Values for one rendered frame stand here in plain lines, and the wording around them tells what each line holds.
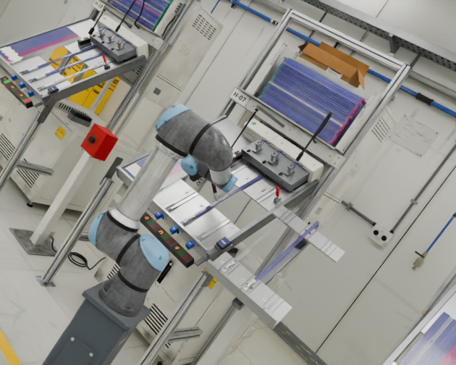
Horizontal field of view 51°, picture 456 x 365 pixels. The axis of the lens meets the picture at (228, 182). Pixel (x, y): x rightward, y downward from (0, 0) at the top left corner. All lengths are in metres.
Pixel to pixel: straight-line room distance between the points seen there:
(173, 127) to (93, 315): 0.63
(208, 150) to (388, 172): 2.55
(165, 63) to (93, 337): 2.15
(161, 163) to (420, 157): 2.64
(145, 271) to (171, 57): 2.08
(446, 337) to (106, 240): 1.28
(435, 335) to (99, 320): 1.21
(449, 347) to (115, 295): 1.21
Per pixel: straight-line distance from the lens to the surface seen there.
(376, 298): 3.77
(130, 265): 1.55
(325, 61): 2.93
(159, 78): 3.37
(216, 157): 1.47
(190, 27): 3.38
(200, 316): 2.41
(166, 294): 2.52
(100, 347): 1.63
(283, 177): 2.30
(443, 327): 2.05
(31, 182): 3.37
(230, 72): 4.67
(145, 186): 1.51
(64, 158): 3.26
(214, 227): 2.13
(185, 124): 1.46
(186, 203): 2.22
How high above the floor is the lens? 1.27
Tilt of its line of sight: 8 degrees down
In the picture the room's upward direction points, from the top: 34 degrees clockwise
